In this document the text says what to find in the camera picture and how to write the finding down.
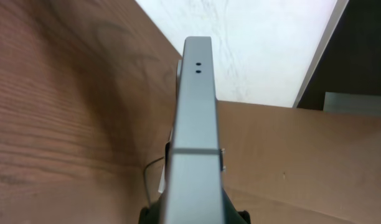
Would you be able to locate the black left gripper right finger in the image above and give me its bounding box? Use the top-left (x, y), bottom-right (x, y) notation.
top-left (222, 190), bottom-right (251, 224)

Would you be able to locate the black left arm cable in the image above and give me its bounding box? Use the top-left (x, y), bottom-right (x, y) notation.
top-left (143, 156), bottom-right (166, 206)

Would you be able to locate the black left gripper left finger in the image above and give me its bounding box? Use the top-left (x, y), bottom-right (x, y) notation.
top-left (138, 142), bottom-right (171, 224)

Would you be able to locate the Galaxy S25 smartphone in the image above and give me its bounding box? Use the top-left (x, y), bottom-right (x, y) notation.
top-left (161, 37), bottom-right (224, 224)

